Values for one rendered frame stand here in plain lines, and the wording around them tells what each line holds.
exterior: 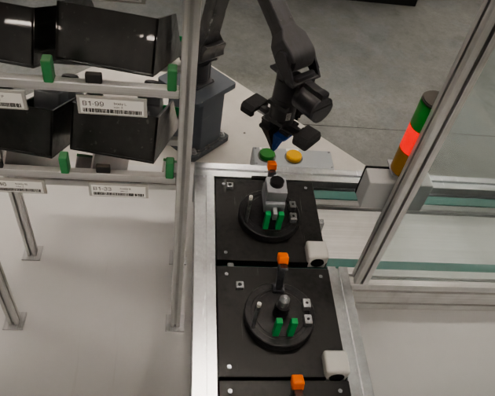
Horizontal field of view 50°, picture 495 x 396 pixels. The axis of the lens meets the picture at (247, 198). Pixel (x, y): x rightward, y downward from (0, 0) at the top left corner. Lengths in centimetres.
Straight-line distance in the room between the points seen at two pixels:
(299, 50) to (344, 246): 48
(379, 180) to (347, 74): 258
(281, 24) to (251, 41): 257
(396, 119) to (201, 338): 244
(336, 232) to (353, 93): 214
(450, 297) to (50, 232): 93
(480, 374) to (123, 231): 86
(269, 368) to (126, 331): 32
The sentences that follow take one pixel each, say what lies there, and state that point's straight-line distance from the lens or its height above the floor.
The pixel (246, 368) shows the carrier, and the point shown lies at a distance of 102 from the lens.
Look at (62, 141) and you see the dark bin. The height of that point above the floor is 130.
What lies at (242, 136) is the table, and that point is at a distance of 157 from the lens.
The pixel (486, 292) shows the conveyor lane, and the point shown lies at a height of 94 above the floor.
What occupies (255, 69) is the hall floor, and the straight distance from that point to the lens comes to 338.
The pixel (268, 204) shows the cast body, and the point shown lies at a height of 105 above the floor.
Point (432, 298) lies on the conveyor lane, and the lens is 128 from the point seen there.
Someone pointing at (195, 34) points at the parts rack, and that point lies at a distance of 64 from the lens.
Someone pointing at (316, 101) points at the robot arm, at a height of 127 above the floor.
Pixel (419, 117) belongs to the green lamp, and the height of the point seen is 139.
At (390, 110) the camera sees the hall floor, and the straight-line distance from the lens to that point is 334.
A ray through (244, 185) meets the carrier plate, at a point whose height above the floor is 97.
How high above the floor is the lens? 189
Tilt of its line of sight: 47 degrees down
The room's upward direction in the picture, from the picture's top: 11 degrees clockwise
